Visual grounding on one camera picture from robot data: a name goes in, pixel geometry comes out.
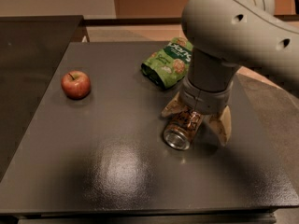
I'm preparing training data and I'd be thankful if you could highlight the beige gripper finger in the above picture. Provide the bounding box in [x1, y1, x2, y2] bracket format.
[161, 93, 189, 118]
[207, 106, 232, 146]

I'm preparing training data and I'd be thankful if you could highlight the orange soda can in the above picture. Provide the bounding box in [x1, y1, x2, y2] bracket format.
[164, 109, 205, 150]

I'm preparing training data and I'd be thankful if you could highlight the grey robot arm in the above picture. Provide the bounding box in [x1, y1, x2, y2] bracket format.
[162, 0, 299, 150]

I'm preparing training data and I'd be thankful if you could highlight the green snack bag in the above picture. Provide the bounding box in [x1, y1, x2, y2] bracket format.
[141, 37, 192, 90]

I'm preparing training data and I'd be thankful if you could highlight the red apple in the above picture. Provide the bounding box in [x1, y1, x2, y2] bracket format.
[61, 70, 92, 100]

